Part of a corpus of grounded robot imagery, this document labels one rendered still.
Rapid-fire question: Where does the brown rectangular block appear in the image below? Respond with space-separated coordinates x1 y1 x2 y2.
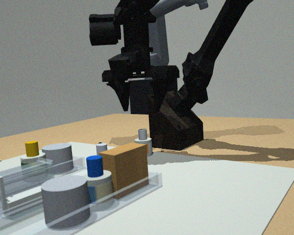
99 142 148 193

